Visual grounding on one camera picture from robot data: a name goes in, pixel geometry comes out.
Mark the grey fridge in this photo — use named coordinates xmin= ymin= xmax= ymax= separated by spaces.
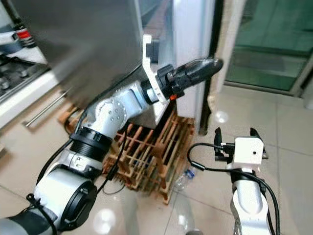
xmin=10 ymin=0 xmax=174 ymax=129

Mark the dark bottle red label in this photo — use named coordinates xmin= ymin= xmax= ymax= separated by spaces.
xmin=13 ymin=18 xmax=38 ymax=49

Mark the white kettle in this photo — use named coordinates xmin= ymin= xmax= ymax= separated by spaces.
xmin=0 ymin=10 xmax=21 ymax=54

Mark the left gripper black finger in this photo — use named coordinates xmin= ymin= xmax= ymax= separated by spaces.
xmin=170 ymin=57 xmax=224 ymax=79
xmin=175 ymin=71 xmax=217 ymax=90

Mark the black gas stove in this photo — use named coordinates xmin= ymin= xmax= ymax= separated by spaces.
xmin=0 ymin=55 xmax=50 ymax=104

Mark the wooden pallet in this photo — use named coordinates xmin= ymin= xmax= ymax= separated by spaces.
xmin=58 ymin=104 xmax=195 ymax=206

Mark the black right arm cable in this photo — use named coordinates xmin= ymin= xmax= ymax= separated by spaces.
xmin=186 ymin=142 xmax=281 ymax=235

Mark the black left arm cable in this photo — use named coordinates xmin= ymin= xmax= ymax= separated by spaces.
xmin=35 ymin=61 xmax=145 ymax=194

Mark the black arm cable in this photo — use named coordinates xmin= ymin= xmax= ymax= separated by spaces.
xmin=35 ymin=61 xmax=145 ymax=194
xmin=186 ymin=142 xmax=281 ymax=235

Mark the white kitchen cabinet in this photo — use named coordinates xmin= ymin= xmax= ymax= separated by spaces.
xmin=0 ymin=47 xmax=79 ymax=130

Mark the metal drawer handle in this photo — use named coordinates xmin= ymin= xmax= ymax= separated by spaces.
xmin=22 ymin=88 xmax=74 ymax=128

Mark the clear plastic water bottle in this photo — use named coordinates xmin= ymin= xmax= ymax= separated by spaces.
xmin=173 ymin=167 xmax=197 ymax=192

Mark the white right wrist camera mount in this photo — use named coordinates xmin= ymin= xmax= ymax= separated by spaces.
xmin=227 ymin=137 xmax=265 ymax=173

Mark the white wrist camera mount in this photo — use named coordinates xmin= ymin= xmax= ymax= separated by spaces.
xmin=227 ymin=137 xmax=265 ymax=173
xmin=141 ymin=34 xmax=170 ymax=104

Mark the green glass door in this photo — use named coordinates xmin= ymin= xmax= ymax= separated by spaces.
xmin=222 ymin=0 xmax=313 ymax=97

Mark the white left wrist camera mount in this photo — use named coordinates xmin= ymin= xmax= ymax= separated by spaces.
xmin=141 ymin=34 xmax=170 ymax=104

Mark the fridge door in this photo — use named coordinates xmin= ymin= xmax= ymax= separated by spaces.
xmin=171 ymin=0 xmax=225 ymax=137

